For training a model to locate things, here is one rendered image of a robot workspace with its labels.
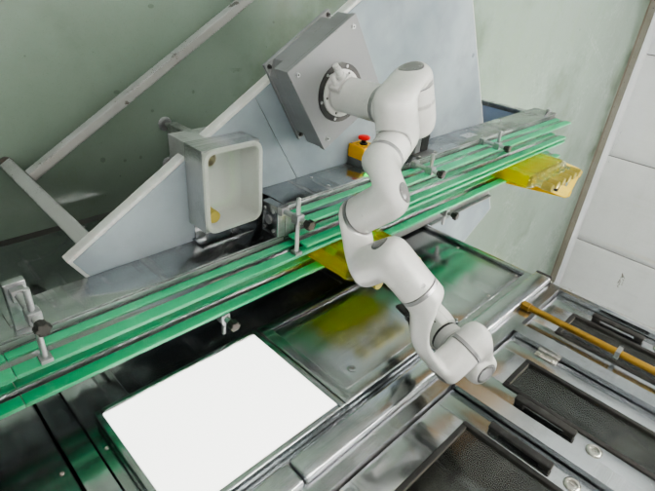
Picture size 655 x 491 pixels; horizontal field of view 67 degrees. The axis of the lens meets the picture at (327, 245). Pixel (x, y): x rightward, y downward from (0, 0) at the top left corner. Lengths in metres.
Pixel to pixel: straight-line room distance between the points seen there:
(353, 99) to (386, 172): 0.38
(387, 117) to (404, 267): 0.32
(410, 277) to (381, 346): 0.42
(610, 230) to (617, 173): 0.75
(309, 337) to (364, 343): 0.15
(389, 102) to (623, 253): 6.58
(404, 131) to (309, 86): 0.35
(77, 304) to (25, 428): 0.28
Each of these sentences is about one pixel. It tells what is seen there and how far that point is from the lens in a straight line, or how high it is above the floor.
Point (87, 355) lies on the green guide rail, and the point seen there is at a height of 0.91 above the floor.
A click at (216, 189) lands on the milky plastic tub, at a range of 1.35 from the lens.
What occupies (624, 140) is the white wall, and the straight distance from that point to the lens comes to 7.13.
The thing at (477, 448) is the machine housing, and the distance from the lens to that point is 1.24.
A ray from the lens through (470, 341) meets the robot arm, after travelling 1.06.
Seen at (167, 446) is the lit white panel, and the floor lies 1.16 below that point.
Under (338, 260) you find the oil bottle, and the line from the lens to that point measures 1.37.
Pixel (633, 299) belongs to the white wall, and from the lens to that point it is 7.70.
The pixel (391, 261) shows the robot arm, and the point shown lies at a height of 1.35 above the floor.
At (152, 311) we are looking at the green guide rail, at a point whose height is 0.94.
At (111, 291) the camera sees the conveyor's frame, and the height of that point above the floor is 0.85.
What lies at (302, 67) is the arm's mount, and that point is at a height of 0.85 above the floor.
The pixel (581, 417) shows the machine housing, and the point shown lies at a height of 1.70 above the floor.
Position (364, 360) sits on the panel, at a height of 1.25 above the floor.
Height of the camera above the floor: 1.80
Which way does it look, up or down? 36 degrees down
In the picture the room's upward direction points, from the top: 120 degrees clockwise
